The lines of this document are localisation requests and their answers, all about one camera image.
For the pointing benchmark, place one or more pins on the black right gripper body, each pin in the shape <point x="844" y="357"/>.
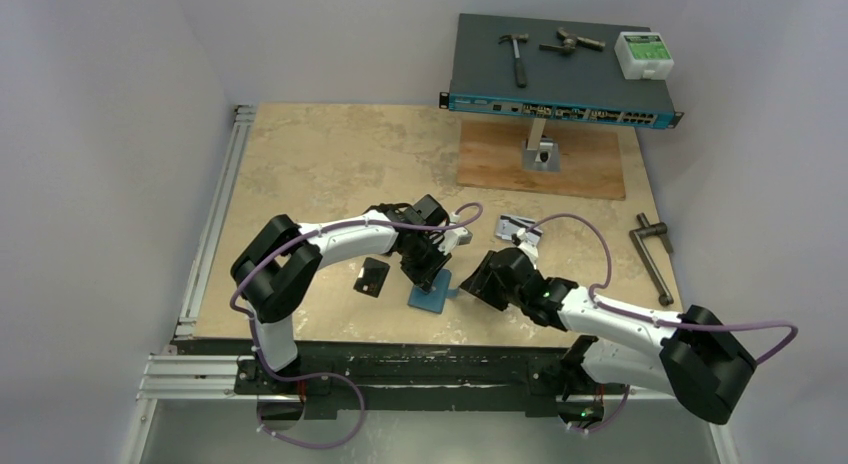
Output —
<point x="494" y="275"/>

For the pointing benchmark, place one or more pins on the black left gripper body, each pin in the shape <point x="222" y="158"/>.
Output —
<point x="422" y="260"/>

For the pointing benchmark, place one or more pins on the blue leather card holder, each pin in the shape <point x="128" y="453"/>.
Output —
<point x="435" y="300"/>

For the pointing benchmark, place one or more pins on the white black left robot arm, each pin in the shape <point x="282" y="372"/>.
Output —
<point x="276" y="269"/>

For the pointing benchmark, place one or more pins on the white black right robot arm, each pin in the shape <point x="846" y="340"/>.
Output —
<point x="685" y="355"/>

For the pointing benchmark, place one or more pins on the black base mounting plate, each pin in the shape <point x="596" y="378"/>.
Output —
<point x="412" y="377"/>

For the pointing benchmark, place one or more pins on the plywood board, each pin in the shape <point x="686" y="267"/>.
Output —
<point x="490" y="156"/>

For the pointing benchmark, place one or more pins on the small grey hammer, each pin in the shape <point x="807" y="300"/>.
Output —
<point x="518" y="65"/>

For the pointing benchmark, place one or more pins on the dark metal clamp tool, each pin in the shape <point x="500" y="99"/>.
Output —
<point x="570" y="42"/>

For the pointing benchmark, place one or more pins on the white green electrical box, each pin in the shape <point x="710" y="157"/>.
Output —
<point x="643" y="56"/>

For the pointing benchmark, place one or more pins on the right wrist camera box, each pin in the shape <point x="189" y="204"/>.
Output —
<point x="522" y="240"/>

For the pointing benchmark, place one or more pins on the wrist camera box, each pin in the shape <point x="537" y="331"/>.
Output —
<point x="454" y="238"/>
<point x="522" y="240"/>

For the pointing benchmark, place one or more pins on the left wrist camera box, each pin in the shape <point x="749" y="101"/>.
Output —
<point x="454" y="238"/>

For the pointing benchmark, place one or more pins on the metal stand post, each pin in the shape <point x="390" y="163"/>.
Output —
<point x="540" y="153"/>

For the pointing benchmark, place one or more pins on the grey metal crank handle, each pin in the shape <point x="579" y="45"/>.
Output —
<point x="638" y="236"/>

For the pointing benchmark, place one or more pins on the blue network switch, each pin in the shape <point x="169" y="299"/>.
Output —
<point x="586" y="86"/>

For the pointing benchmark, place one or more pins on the aluminium frame rail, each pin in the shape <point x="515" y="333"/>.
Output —
<point x="319" y="163"/>

